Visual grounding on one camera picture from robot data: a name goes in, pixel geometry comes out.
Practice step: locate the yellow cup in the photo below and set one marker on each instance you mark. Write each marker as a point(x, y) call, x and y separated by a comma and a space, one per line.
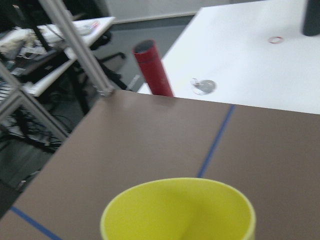
point(183, 208)

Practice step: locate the round metal clip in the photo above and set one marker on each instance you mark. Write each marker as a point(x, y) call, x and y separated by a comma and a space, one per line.
point(203, 87)

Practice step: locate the red cylindrical bottle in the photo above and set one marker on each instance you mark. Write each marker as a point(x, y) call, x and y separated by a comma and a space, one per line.
point(148, 59)

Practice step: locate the red rubber band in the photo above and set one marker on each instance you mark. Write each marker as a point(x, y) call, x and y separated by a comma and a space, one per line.
point(275, 40)

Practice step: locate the dark grey bottle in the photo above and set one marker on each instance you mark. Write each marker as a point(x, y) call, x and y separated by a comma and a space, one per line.
point(311, 20)

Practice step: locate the aluminium frame post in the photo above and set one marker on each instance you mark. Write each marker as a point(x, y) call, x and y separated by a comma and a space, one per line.
point(57, 12)

